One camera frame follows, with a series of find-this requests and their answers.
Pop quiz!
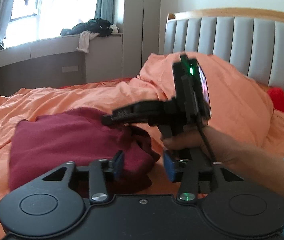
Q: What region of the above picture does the right blue-grey curtain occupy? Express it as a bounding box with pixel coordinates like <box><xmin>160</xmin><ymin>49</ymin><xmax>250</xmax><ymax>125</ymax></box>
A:
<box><xmin>94</xmin><ymin>0</ymin><xmax>114</xmax><ymax>24</ymax></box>

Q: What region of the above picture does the red pillow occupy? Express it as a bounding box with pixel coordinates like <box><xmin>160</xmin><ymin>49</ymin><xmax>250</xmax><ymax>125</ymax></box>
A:
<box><xmin>267</xmin><ymin>87</ymin><xmax>284</xmax><ymax>113</ymax></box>

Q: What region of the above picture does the tall grey closet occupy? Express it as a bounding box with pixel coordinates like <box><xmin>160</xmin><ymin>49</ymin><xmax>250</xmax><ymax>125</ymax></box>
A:
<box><xmin>122</xmin><ymin>0</ymin><xmax>160</xmax><ymax>77</ymax></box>

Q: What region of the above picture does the grey padded headboard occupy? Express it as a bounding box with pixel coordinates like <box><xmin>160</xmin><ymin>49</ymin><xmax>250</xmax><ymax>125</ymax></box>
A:
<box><xmin>164</xmin><ymin>8</ymin><xmax>284</xmax><ymax>90</ymax></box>

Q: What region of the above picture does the grey window bench cabinet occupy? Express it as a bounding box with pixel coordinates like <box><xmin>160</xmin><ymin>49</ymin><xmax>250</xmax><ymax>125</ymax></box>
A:
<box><xmin>0</xmin><ymin>34</ymin><xmax>122</xmax><ymax>96</ymax></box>

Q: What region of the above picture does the left blue-grey curtain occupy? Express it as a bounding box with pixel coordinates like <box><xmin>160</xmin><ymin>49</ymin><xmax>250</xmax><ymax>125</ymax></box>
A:
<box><xmin>0</xmin><ymin>0</ymin><xmax>14</xmax><ymax>50</ymax></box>

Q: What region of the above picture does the white wall socket plate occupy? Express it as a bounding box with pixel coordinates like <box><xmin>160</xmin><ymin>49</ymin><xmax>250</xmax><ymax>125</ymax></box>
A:
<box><xmin>62</xmin><ymin>66</ymin><xmax>79</xmax><ymax>73</ymax></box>

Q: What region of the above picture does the person's right hand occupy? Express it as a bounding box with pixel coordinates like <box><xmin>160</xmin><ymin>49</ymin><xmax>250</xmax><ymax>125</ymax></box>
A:
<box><xmin>162</xmin><ymin>126</ymin><xmax>241</xmax><ymax>164</ymax></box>

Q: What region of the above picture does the blue-grey curtain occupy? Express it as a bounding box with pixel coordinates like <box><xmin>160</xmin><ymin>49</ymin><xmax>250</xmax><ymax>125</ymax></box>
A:
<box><xmin>0</xmin><ymin>0</ymin><xmax>14</xmax><ymax>50</ymax></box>
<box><xmin>94</xmin><ymin>0</ymin><xmax>114</xmax><ymax>24</ymax></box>

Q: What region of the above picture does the white garment hanging off bench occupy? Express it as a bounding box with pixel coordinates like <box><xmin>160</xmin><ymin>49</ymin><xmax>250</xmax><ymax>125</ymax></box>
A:
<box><xmin>76</xmin><ymin>31</ymin><xmax>100</xmax><ymax>54</ymax></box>

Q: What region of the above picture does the dark clothes pile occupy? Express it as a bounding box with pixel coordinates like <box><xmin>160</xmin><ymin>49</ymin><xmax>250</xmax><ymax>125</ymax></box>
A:
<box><xmin>60</xmin><ymin>18</ymin><xmax>113</xmax><ymax>37</ymax></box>

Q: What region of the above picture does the dark red long-sleeve shirt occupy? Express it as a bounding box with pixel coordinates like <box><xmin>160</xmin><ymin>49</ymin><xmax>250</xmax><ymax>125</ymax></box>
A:
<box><xmin>9</xmin><ymin>108</ymin><xmax>160</xmax><ymax>193</ymax></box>

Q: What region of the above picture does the orange duvet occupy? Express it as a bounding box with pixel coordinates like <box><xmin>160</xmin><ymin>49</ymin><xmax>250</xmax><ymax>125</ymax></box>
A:
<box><xmin>0</xmin><ymin>52</ymin><xmax>284</xmax><ymax>239</ymax></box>

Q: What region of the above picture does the person's right forearm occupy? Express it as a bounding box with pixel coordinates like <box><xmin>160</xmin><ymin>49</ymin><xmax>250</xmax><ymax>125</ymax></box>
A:
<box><xmin>225</xmin><ymin>143</ymin><xmax>284</xmax><ymax>201</ymax></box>

